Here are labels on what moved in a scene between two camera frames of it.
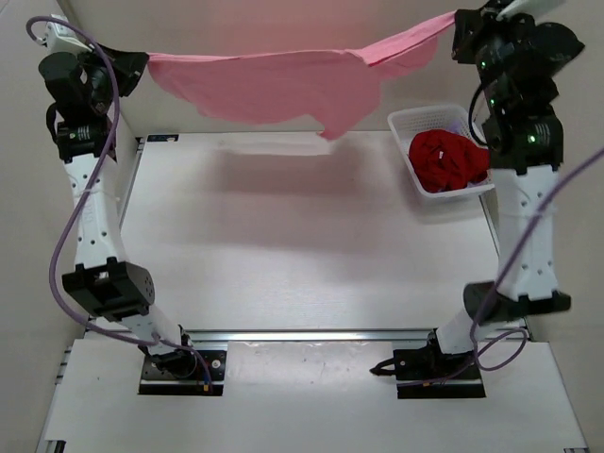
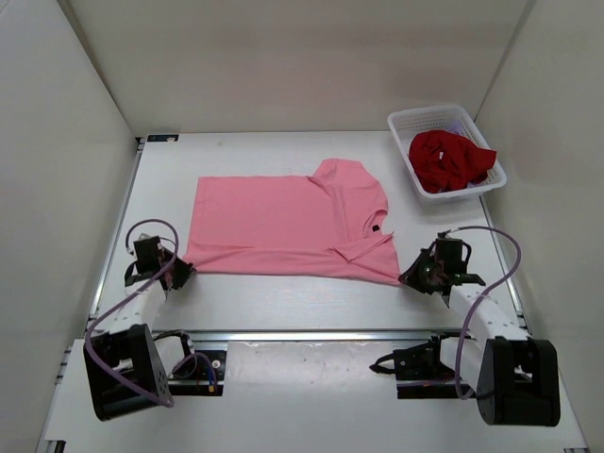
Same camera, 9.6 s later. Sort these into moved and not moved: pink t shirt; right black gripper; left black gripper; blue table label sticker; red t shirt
Moved: left black gripper; pink t shirt; right black gripper
Not moved: red t shirt; blue table label sticker
